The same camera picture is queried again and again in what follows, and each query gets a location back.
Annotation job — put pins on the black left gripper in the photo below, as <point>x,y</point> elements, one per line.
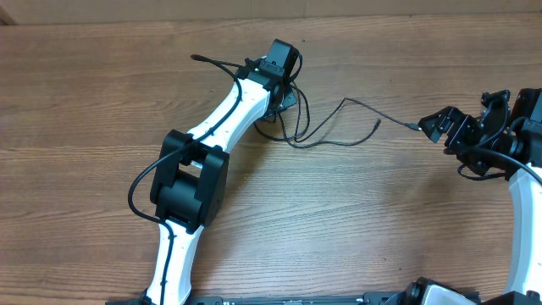
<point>290,97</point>

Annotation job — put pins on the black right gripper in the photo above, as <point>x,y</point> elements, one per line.
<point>461,123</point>

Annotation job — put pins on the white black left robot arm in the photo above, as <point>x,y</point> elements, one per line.
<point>190,174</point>

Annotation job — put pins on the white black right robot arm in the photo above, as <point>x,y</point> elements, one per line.
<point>503,142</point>

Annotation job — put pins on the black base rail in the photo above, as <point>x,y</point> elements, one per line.
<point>367,298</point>

